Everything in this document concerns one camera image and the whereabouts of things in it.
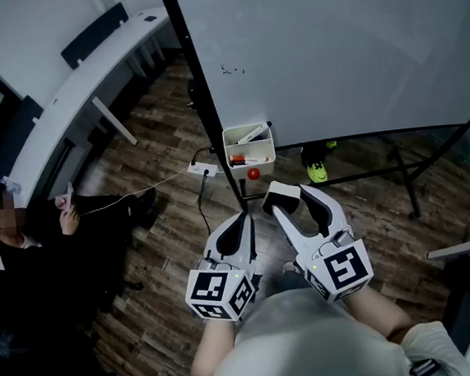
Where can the white marker with black cap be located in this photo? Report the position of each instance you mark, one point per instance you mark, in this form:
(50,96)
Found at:
(252,133)

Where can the white power strip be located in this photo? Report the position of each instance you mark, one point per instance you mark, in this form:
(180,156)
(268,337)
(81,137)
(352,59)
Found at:
(201,169)

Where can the small black desk item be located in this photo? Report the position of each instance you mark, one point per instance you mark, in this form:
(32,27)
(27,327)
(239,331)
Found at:
(151,18)

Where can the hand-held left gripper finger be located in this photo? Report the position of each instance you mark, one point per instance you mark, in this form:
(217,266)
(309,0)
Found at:
(213,249)
(250,252)

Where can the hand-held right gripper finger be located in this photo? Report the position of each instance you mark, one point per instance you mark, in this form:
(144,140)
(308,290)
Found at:
(293,235)
(332,215)

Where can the marker with red cap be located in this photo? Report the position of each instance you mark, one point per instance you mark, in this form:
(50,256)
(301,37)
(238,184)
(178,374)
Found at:
(244,158)

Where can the person's left forearm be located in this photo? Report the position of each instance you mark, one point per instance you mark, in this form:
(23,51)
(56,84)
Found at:
(213,350)

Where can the person's right forearm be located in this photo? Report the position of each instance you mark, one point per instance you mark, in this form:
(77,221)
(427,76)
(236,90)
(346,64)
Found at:
(375,314)

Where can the black and white whiteboard eraser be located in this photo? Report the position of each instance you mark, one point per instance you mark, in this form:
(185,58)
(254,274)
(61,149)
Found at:
(279,195)

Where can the person's white shirt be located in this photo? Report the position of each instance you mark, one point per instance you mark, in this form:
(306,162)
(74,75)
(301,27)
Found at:
(307,341)

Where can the round red magnet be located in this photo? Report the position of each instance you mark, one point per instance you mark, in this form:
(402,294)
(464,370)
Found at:
(253,174)

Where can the white plastic box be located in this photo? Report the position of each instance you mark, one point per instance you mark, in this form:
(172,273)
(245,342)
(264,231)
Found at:
(237,172)

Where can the long white desk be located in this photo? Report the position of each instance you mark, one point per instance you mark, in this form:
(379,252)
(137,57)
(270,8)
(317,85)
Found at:
(77,99)

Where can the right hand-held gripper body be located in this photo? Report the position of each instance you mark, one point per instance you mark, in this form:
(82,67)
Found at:
(342,269)

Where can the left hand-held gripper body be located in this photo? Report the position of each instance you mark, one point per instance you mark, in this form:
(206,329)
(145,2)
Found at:
(216,294)

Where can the large whiteboard on stand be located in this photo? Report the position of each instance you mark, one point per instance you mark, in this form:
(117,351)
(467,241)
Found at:
(188,51)

